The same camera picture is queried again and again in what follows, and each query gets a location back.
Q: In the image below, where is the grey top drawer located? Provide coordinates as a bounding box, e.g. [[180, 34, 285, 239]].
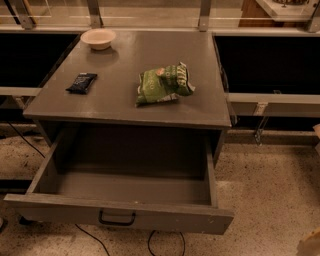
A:
[[4, 126, 234, 235]]

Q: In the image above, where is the grey drawer cabinet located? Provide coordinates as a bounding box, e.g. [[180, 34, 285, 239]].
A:
[[24, 31, 231, 163]]

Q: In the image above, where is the green chip bag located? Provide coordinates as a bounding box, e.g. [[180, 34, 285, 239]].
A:
[[136, 62, 195, 106]]

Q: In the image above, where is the wooden cabinet with tray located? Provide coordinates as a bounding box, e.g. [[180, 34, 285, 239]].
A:
[[238, 0, 319, 28]]

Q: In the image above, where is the dark blue snack packet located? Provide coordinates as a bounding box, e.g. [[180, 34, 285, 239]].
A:
[[66, 73, 97, 95]]

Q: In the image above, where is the white bowl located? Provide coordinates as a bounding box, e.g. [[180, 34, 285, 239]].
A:
[[80, 28, 116, 50]]

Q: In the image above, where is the black looped floor cable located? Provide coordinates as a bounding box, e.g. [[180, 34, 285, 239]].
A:
[[147, 229, 186, 256]]

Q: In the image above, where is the black top drawer handle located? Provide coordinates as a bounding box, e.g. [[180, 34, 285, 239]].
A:
[[98, 210, 136, 227]]

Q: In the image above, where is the metal railing frame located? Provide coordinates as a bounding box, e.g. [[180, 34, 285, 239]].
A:
[[0, 0, 320, 35]]

